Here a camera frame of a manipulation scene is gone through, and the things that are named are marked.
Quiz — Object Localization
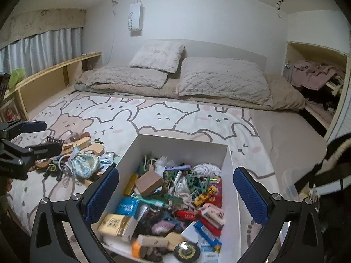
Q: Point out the black fleece jacket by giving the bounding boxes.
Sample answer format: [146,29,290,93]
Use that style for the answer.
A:
[294,133,350,193]

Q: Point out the yellow white small box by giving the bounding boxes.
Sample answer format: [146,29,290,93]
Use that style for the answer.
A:
[98,214,138,242]

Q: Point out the closet with clothes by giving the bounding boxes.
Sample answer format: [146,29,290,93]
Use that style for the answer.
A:
[283,42,350,140]

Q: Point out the beige fluffy pillow small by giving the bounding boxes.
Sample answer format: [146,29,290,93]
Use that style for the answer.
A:
[129,39,186,74]

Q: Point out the black round tin gold emblem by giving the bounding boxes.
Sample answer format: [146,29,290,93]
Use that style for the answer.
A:
[173,241,201,262]

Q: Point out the cartoon animal bed sheet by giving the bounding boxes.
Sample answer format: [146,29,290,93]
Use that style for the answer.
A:
[5,91,330,252]

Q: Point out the beige blanket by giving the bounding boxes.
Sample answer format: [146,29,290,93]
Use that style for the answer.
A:
[74,66,306,110]

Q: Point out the beige fluffy pillow large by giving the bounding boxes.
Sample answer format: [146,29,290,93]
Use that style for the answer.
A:
[175,57,271,105]

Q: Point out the wooden headboard shelf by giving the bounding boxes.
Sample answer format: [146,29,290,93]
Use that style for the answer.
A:
[1,52,102,120]

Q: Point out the brown cardboard block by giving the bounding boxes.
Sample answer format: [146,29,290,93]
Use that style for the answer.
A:
[136,170,164,197]

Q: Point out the brown hair claw clip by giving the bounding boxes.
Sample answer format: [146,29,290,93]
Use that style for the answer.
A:
[47,135,65,146]

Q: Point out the grey curtain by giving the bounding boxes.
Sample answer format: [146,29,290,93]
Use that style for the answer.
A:
[1,28,83,77]

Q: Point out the white storage box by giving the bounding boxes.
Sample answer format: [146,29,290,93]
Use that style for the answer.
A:
[90,133,242,263]

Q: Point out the blue floral fabric pouch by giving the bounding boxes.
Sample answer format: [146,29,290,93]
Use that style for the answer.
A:
[68,153,100,179]

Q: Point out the clear plastic container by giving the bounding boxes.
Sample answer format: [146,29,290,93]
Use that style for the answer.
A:
[281,164,321,205]

